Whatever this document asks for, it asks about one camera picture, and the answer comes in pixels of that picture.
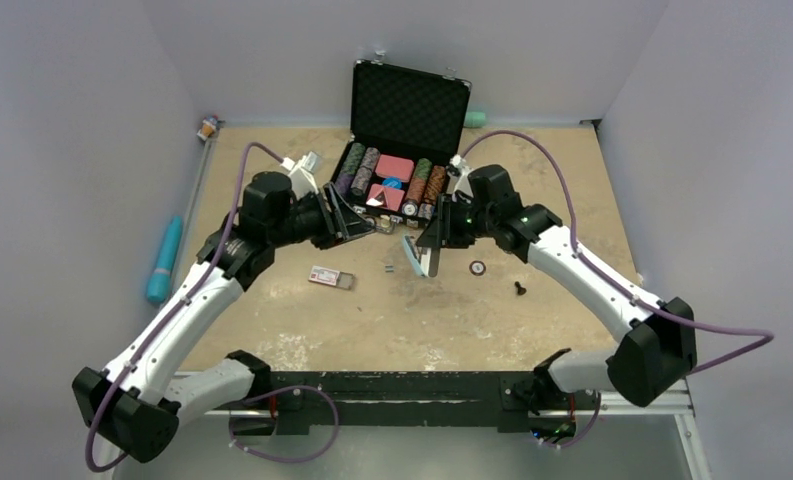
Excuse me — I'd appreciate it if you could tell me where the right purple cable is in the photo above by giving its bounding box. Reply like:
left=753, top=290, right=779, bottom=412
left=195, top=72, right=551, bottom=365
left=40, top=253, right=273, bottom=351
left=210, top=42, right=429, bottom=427
left=458, top=130, right=775, bottom=452

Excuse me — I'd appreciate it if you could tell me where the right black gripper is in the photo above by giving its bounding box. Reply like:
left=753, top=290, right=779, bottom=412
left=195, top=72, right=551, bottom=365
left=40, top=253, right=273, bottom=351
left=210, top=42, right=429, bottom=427
left=418, top=193, right=496, bottom=249

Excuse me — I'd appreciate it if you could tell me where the aluminium frame rail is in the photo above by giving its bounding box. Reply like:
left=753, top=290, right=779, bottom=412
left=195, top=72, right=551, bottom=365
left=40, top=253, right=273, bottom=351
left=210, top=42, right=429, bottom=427
left=150, top=135, right=712, bottom=480

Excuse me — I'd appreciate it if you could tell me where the pink card deck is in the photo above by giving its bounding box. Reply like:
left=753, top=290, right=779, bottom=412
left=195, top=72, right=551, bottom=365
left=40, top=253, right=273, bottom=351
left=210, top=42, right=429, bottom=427
left=375, top=155, right=415, bottom=182

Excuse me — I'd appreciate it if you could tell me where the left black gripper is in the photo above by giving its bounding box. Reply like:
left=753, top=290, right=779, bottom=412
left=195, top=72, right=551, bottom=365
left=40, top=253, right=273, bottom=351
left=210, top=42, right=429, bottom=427
left=268, top=182, right=376, bottom=250

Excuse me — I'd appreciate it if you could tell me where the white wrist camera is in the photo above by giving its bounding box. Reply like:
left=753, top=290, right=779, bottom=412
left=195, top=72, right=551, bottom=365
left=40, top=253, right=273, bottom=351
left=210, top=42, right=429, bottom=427
left=281, top=151, right=322, bottom=200
left=446, top=155, right=473, bottom=198

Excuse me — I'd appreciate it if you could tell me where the red white staple box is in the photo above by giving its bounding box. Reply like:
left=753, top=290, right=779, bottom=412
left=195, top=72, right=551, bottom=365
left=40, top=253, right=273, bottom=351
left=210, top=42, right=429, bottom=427
left=308, top=266, right=355, bottom=290

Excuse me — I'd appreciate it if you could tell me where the brown poker chip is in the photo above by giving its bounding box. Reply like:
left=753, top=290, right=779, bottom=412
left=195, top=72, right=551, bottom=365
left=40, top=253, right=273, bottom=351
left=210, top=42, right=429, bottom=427
left=469, top=260, right=486, bottom=276

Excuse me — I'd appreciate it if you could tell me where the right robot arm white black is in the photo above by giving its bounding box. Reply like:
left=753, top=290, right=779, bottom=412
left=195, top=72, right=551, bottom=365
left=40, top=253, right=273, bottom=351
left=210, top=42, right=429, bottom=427
left=416, top=165, right=697, bottom=407

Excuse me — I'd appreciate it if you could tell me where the small orange bottle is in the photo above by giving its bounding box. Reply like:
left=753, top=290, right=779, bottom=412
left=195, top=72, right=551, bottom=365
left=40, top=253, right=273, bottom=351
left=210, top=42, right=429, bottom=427
left=196, top=115, right=220, bottom=142

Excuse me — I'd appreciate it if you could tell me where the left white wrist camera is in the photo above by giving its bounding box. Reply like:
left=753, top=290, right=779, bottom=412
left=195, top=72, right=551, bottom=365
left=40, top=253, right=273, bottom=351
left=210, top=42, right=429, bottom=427
left=281, top=151, right=322, bottom=200

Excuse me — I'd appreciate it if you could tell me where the mint green cylinder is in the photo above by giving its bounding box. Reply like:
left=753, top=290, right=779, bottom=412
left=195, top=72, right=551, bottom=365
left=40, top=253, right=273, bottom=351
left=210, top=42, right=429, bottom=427
left=463, top=111, right=487, bottom=129

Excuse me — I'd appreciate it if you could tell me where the teal cylinder tool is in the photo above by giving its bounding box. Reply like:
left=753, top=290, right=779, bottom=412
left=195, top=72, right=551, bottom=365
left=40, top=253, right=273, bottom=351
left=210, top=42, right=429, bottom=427
left=145, top=216, right=183, bottom=305

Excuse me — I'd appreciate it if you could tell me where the blue stapler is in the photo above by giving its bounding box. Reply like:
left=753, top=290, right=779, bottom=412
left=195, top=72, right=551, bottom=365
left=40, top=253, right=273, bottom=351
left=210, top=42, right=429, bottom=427
left=401, top=235, right=430, bottom=278

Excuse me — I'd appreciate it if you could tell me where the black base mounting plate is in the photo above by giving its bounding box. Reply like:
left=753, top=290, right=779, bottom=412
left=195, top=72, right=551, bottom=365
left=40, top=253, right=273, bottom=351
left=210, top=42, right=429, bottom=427
left=230, top=370, right=599, bottom=437

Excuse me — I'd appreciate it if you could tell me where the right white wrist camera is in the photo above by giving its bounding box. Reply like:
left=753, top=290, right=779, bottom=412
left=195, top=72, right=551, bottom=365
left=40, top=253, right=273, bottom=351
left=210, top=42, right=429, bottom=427
left=446, top=155, right=473, bottom=198

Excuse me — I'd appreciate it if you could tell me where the blue dealer button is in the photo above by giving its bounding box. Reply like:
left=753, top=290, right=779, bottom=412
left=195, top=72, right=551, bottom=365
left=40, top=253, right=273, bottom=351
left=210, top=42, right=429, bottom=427
left=381, top=177, right=403, bottom=190

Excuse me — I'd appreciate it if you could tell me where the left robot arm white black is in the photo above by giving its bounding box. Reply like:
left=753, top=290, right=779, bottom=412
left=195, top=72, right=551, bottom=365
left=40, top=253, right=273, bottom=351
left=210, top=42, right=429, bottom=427
left=72, top=171, right=374, bottom=473

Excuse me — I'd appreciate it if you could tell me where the black poker chip case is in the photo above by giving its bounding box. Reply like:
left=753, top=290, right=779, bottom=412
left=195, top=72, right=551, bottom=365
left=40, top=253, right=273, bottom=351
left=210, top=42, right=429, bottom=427
left=330, top=60, right=472, bottom=228

